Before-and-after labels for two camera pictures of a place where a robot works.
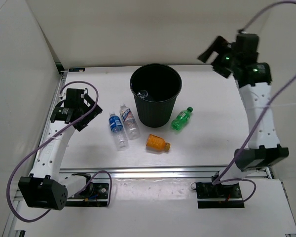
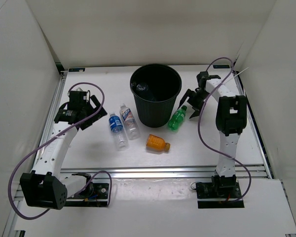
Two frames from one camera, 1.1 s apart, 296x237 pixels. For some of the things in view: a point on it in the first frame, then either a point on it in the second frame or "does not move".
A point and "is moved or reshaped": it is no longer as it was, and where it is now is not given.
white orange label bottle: x=130 y=123 does not move
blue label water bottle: x=116 y=125 does not move
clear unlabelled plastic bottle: x=143 y=94 to x=141 y=87
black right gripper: x=217 y=45 to x=198 y=107
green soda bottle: x=179 y=122 is moved or reshaped
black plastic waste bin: x=156 y=87 does not move
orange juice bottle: x=156 y=143 does not move
